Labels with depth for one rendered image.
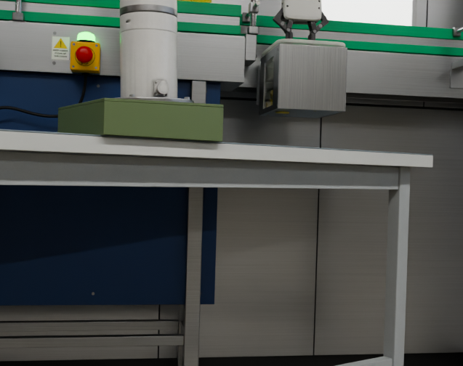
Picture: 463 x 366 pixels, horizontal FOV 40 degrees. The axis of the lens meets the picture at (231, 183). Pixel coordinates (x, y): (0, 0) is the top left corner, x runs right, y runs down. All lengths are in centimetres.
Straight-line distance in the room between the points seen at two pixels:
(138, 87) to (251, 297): 95
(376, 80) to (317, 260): 60
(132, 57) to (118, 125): 18
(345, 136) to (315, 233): 33
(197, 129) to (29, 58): 58
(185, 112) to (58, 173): 27
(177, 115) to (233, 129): 75
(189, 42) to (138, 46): 40
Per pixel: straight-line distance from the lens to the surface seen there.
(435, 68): 201
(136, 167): 129
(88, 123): 128
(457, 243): 228
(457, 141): 226
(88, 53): 160
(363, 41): 195
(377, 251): 216
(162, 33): 134
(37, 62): 171
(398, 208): 176
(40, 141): 118
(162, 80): 133
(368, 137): 213
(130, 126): 122
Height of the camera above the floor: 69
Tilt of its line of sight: 1 degrees down
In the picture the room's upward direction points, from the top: 2 degrees clockwise
